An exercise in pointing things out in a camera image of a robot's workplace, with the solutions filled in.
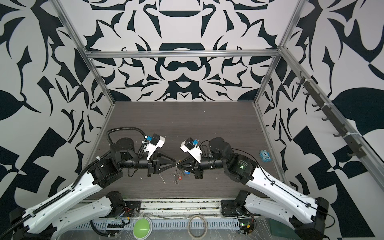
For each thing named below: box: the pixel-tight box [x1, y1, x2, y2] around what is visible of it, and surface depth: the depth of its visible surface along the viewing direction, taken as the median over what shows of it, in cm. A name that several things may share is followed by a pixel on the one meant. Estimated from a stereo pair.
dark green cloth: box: [268, 217, 302, 240], surface depth 69 cm
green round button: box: [133, 217, 153, 240], surface depth 70 cm
